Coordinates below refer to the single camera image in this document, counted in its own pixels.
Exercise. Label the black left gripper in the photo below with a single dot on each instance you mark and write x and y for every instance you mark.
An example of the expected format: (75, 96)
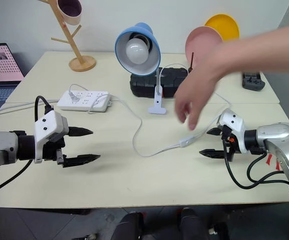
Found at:
(50, 150)

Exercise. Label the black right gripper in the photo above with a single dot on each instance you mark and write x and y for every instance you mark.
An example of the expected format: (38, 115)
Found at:
(229, 145)

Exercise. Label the bare person forearm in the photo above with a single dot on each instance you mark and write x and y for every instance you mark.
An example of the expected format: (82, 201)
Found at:
(254, 47)

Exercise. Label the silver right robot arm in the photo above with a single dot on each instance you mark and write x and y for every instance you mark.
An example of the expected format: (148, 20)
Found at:
(279, 140)

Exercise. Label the blue desk lamp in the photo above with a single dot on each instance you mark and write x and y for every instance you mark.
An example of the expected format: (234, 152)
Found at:
(137, 50)

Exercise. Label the bare person hand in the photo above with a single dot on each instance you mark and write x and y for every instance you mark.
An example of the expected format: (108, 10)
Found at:
(194, 95)

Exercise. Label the white power strip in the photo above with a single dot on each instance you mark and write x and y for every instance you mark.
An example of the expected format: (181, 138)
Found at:
(84, 101)

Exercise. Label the grey remote controller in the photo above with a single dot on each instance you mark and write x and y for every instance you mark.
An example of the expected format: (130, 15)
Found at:
(253, 81)

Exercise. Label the red and black stick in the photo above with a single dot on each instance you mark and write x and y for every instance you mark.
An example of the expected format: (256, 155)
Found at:
(191, 62)

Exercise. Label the dark rounded shape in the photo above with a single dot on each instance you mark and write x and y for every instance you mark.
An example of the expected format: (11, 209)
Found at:
(193, 223)
(132, 226)

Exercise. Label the wooden mug tree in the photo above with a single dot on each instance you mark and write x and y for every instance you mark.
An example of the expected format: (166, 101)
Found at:
(78, 52)

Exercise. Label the pink plate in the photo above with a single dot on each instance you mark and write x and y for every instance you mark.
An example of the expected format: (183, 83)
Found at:
(202, 42)

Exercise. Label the yellow plate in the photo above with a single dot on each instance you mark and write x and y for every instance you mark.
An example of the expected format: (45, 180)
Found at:
(225, 26)

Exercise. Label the pink cup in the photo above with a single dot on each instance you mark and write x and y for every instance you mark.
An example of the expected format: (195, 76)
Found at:
(70, 12)

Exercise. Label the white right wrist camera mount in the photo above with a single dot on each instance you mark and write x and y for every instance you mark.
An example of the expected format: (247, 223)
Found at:
(233, 123)

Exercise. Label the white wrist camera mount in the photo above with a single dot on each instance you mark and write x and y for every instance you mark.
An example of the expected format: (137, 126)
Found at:
(233, 123)
(48, 125)

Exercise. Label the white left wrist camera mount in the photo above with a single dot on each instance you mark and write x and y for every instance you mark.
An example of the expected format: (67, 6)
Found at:
(48, 125)

